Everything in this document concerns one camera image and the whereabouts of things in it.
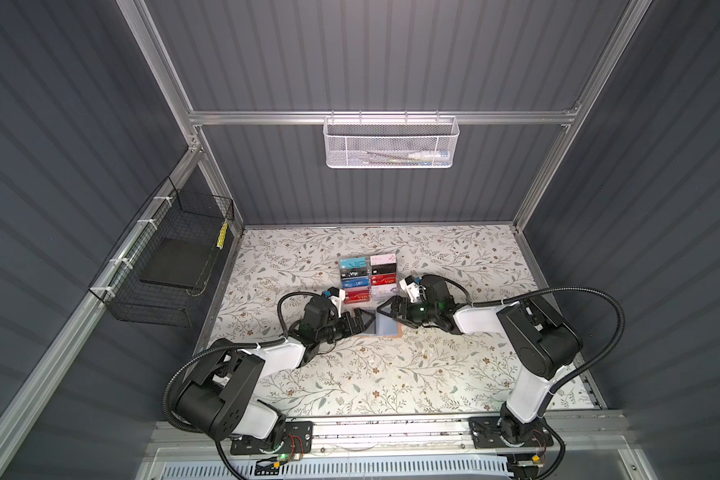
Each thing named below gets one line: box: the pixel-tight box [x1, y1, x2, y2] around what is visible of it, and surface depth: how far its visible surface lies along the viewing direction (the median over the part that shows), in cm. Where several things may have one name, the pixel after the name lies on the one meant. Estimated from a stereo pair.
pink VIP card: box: [370, 254, 397, 266], surface depth 101 cm
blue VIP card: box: [342, 276, 370, 288], surface depth 99 cm
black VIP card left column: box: [340, 268, 369, 279], surface depth 98 cm
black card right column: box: [371, 264, 397, 275], surface depth 101 cm
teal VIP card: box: [340, 257, 367, 269], surface depth 100 cm
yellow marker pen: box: [216, 219, 229, 250], surface depth 84 cm
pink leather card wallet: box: [360, 310, 402, 338], surface depth 93 cm
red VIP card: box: [371, 273, 397, 285], surface depth 101 cm
